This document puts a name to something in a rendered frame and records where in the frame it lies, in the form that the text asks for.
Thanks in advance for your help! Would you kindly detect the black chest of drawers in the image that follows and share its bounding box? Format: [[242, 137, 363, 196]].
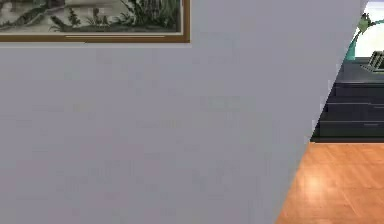
[[310, 56, 384, 144]]

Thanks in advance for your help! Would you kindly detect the brown framed landscape picture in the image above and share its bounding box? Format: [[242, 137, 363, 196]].
[[0, 0, 191, 44]]

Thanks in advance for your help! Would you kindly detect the grey laptop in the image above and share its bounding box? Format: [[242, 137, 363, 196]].
[[360, 50, 384, 74]]

